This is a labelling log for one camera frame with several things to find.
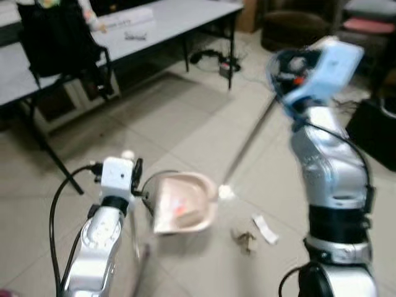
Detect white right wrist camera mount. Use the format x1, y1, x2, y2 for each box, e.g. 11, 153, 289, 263
282, 37, 365, 117

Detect black power strip with cables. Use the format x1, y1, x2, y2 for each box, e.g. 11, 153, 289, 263
189, 48, 243, 79

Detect brown cardboard box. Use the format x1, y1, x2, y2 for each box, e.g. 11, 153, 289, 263
235, 0, 261, 33

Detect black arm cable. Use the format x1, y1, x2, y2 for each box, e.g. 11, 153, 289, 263
49, 163, 103, 291
300, 119, 375, 214

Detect metal broom handle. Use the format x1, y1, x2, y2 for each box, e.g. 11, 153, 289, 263
220, 93, 279, 189

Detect black box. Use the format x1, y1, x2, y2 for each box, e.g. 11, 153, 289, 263
345, 98, 396, 172

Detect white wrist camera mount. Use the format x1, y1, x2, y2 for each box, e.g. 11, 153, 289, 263
99, 157, 137, 200
282, 37, 365, 117

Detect chair with pink cushion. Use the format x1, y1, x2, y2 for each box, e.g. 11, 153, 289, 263
340, 0, 396, 36

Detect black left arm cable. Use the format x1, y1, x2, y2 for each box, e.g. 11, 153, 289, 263
49, 163, 103, 291

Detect small folded glasses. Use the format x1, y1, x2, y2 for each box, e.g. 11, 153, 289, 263
123, 29, 150, 41

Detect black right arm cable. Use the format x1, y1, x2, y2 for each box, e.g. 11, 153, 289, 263
300, 119, 375, 214

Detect dark brown round stool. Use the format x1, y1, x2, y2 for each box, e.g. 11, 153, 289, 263
260, 9, 332, 52

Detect black chair with bag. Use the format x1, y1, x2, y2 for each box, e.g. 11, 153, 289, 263
17, 0, 116, 100

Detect white name placard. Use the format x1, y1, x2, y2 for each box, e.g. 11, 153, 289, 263
98, 7, 156, 33

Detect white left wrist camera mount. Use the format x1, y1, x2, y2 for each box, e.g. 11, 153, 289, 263
99, 157, 137, 200

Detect crumpled brown paper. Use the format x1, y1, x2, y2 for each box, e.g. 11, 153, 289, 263
230, 227, 258, 255

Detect white table with black legs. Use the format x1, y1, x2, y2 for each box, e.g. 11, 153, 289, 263
0, 0, 244, 196

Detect pink long-handled dustpan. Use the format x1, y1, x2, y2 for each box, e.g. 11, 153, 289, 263
127, 172, 219, 297

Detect white paper scrap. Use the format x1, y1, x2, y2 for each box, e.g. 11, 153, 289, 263
252, 213, 280, 244

